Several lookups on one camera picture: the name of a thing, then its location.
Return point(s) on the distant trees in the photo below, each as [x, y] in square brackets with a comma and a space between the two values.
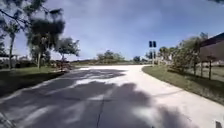
[109, 55]

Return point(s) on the pale concrete path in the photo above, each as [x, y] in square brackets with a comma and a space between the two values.
[110, 96]

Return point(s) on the pole with dark signs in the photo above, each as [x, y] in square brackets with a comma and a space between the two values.
[152, 50]

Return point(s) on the row of tall trees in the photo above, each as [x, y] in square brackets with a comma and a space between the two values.
[43, 33]

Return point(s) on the group of small trees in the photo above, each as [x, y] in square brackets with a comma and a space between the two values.
[190, 55]

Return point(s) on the brown building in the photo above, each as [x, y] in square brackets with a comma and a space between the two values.
[213, 48]

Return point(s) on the robot's own part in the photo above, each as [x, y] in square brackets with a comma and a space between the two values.
[218, 125]

